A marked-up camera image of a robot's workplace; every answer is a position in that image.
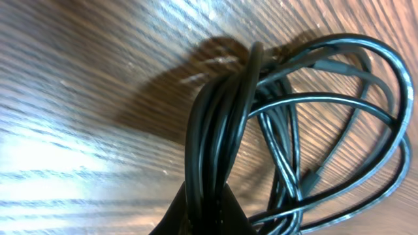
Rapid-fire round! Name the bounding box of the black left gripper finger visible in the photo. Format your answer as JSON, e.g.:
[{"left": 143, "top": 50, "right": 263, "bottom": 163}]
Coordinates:
[{"left": 150, "top": 185, "right": 257, "bottom": 235}]

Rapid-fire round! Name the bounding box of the black USB cable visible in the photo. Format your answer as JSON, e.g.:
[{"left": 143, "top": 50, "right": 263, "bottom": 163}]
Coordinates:
[{"left": 184, "top": 32, "right": 415, "bottom": 235}]

